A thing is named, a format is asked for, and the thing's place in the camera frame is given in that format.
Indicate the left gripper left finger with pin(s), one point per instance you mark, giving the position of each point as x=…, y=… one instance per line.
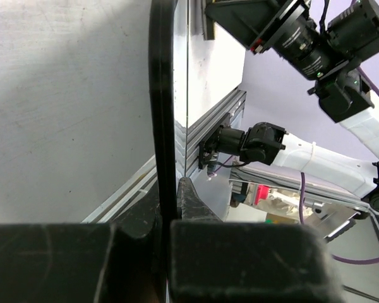
x=117, y=261

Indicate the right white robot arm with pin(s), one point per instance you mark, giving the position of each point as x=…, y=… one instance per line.
x=350, y=101

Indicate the small black-framed whiteboard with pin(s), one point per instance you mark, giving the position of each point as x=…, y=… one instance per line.
x=160, y=75

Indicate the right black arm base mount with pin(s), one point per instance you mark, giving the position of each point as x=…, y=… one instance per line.
x=222, y=138

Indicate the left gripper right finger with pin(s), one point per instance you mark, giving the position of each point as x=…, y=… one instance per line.
x=215, y=261

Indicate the aluminium rail frame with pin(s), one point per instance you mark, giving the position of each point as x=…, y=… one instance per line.
x=214, y=186

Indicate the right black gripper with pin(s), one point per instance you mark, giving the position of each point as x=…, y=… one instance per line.
x=313, y=49

